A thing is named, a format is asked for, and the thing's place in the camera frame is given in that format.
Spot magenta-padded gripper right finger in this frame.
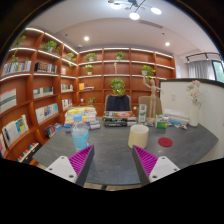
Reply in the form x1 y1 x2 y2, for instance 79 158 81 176
131 144 181 187

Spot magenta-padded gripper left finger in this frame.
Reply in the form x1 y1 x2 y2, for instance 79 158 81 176
45 144 96 188

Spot clear water bottle blue cap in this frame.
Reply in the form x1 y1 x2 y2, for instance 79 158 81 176
70 113 91 152

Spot flat round red coaster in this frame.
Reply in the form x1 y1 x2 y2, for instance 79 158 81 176
157 136 174 148

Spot cream cylindrical cup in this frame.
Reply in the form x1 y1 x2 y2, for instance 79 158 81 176
127 124 150 150

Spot green tissue box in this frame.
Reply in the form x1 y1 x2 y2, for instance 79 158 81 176
155 114 170 130

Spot stack of white packs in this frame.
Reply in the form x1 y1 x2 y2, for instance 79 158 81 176
163 108 190 125

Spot stack of colourful books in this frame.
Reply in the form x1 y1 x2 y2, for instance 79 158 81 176
63 106 98 129

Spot green and white carton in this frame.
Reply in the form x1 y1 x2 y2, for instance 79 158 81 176
137 103 148 124

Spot stack of dark books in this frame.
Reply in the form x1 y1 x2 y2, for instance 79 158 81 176
102 110 138 128

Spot white vase with flowers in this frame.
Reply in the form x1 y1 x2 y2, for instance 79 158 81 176
185 79 203 128

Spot wooden artist mannequin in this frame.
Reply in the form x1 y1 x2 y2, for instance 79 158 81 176
143 77 164 124

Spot white partition panel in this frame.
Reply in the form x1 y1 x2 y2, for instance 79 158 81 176
159 78 224 164

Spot dark office chair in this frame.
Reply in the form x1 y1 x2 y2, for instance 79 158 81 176
104 94 133 114

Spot wooden shelf unit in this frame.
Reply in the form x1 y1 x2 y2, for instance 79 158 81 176
0 27 177 164

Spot grey curtain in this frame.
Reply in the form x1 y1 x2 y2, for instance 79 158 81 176
187 59 216 81

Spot window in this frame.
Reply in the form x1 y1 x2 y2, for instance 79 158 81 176
213 60 224 84

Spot branched ceiling lamp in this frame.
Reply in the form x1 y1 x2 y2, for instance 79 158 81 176
108 0 163 21

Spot black track light rail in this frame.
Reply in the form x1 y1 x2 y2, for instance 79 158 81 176
185 51 223 64

